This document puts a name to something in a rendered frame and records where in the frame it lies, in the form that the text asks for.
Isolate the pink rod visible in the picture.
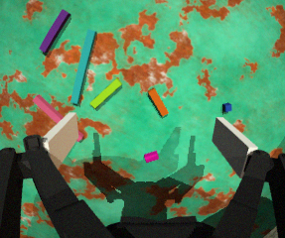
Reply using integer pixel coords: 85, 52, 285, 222
33, 94, 83, 142

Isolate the lime green rod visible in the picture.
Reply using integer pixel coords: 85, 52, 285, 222
90, 78, 122, 108

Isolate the purple rod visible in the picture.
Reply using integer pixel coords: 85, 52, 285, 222
39, 9, 71, 53

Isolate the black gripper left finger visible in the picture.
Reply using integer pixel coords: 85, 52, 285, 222
0, 113, 115, 238

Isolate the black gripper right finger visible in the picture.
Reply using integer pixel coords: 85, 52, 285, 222
210, 117, 285, 238

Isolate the magenta rod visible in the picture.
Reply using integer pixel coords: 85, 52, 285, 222
144, 151, 159, 163

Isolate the turquoise rod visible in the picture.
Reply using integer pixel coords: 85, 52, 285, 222
71, 29, 97, 104

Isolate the orange rectangular block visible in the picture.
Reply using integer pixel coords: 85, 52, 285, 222
148, 87, 169, 116

